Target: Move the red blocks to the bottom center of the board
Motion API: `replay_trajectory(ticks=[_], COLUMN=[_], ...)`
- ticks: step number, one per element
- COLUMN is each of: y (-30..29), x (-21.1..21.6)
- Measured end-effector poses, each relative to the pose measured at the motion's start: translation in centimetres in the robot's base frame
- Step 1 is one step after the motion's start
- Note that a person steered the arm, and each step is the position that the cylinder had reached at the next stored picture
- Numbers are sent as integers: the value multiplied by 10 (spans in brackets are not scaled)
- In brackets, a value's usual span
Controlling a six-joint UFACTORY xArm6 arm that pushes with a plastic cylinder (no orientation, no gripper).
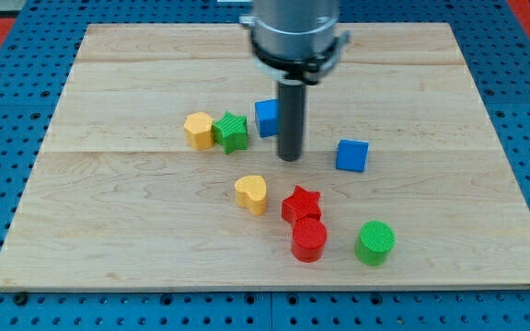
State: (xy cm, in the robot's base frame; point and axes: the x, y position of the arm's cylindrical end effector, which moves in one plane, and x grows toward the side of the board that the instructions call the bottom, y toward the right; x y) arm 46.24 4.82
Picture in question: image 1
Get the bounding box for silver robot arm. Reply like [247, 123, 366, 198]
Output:
[239, 0, 351, 86]

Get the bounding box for wooden board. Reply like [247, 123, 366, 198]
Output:
[0, 23, 530, 292]

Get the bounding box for yellow heart block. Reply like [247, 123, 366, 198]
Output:
[234, 175, 267, 216]

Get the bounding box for green star block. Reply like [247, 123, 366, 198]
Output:
[213, 111, 248, 154]

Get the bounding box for red star block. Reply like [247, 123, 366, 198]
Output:
[281, 185, 322, 225]

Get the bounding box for blue block behind rod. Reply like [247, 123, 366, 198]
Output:
[255, 99, 278, 138]

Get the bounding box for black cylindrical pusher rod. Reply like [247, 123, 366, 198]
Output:
[277, 83, 306, 162]

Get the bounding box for yellow hexagon block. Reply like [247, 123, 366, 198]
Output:
[184, 112, 214, 151]

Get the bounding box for red cylinder block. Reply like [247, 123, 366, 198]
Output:
[291, 218, 328, 263]

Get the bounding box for blue cube block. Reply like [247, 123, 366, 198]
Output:
[335, 140, 369, 173]

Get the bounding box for green cylinder block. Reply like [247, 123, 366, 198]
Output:
[354, 220, 396, 266]

